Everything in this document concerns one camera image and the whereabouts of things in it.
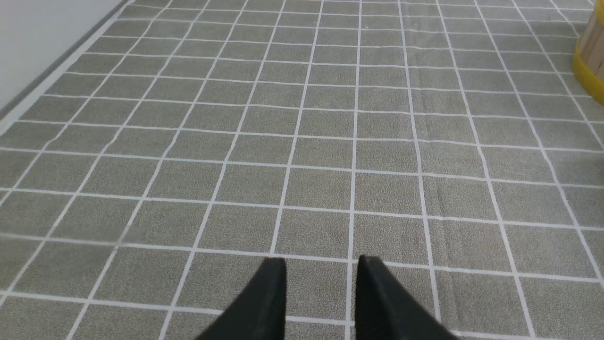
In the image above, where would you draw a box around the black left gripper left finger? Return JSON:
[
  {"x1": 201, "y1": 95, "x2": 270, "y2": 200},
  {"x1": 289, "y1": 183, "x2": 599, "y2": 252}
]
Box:
[{"x1": 196, "y1": 258, "x2": 287, "y2": 340}]

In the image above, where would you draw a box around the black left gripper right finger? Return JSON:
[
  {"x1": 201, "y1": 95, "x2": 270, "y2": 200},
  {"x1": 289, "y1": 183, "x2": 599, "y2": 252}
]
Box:
[{"x1": 354, "y1": 255, "x2": 457, "y2": 340}]

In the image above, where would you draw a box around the grey checkered tablecloth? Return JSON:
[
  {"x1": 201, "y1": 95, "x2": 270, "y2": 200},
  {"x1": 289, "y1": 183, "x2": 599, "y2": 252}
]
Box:
[{"x1": 0, "y1": 0, "x2": 604, "y2": 340}]

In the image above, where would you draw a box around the bamboo steamer basket yellow rim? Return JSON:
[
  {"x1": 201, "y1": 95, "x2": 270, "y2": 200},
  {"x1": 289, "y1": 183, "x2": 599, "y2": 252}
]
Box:
[{"x1": 571, "y1": 0, "x2": 604, "y2": 104}]

